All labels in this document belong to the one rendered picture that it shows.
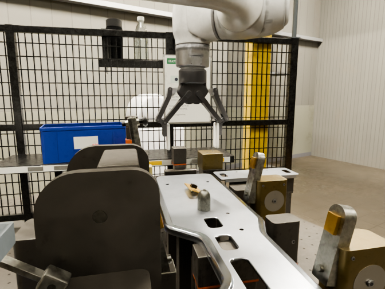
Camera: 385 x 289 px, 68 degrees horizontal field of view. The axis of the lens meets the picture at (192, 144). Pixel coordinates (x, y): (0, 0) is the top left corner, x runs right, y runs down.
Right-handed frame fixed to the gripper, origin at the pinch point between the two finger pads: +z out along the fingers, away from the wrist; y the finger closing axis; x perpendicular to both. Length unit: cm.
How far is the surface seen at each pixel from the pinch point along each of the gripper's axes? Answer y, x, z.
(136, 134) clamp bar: -15.3, -1.7, -3.4
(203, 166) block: 9.5, 23.5, 12.2
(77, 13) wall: -74, 317, -114
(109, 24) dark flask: -24, 62, -45
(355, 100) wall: 402, 390, -8
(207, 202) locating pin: 0.4, -14.1, 11.5
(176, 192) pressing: -4.5, 0.9, 13.8
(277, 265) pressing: 5.7, -37.9, 13.8
